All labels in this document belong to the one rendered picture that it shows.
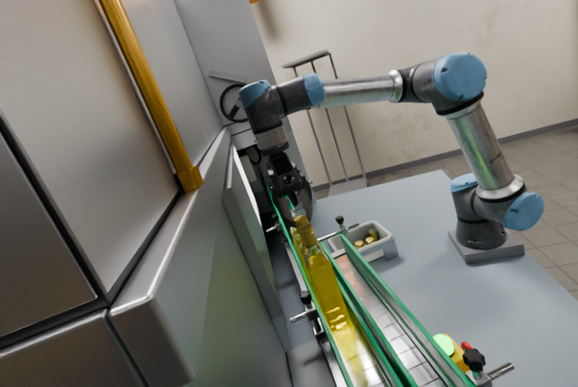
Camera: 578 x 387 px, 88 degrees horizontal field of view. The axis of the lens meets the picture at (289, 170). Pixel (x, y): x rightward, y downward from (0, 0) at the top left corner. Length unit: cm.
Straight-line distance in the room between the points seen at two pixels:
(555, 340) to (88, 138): 97
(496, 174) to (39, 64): 94
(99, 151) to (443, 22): 411
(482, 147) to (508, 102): 360
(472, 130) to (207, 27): 140
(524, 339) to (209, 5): 183
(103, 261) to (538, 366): 88
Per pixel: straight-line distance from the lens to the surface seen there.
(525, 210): 102
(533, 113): 467
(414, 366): 76
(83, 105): 25
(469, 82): 85
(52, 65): 24
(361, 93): 88
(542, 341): 98
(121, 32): 39
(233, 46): 180
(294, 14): 412
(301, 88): 70
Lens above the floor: 147
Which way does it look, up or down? 14 degrees down
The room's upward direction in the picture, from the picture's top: 19 degrees counter-clockwise
